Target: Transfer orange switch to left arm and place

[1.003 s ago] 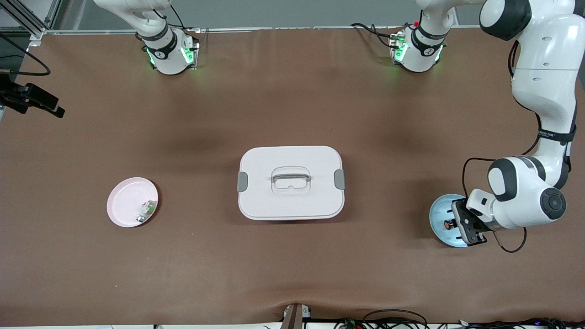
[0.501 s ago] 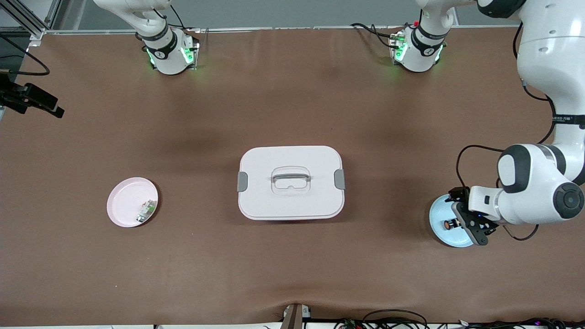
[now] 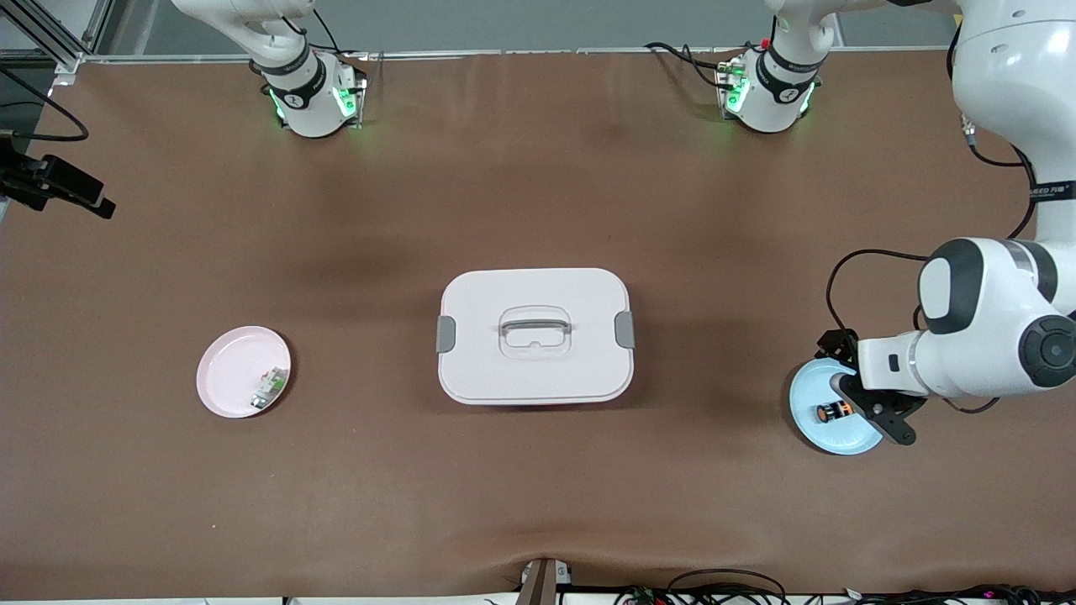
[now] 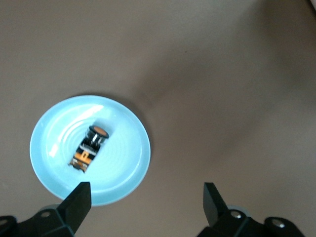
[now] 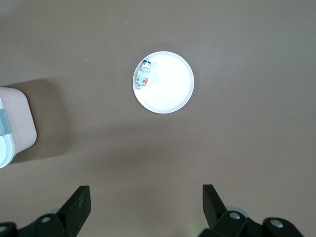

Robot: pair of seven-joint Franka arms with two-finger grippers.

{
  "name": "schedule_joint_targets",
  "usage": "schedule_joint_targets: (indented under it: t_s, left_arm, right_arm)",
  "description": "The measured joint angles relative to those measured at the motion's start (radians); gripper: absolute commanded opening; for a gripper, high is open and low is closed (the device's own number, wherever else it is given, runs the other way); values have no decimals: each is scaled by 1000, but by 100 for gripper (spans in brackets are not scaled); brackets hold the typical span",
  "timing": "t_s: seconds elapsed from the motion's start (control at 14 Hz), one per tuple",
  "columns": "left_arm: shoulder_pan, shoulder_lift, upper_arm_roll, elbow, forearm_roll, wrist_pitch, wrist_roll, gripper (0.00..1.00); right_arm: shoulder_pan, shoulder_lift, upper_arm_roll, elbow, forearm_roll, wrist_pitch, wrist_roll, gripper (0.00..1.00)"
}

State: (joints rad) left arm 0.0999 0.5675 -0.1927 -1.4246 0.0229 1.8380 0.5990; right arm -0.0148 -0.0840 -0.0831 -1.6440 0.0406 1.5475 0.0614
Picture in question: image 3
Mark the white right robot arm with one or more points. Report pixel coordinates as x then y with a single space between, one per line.
307 105

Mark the light blue round plate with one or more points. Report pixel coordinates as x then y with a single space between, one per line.
832 439

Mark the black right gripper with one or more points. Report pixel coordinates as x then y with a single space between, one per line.
34 183

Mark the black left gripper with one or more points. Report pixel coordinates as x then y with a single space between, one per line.
841 344

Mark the pink round plate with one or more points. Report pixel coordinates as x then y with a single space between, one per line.
231 378

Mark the white lidded storage box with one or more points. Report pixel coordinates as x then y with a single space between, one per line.
538 374

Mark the silver table edge rail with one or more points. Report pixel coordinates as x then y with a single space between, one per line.
546 53

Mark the gray box latch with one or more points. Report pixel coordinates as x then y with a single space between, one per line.
625 329
445 334

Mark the orange black switch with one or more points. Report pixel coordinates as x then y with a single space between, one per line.
832 412

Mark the aluminium frame post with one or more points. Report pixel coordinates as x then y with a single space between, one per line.
50 38

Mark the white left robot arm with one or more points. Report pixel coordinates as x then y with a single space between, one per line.
992 336

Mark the metal table edge clamp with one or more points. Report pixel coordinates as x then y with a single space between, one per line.
542 584

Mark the green white small switch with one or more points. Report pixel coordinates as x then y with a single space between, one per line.
273 382

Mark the brown table mat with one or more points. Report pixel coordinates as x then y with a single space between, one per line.
538 487

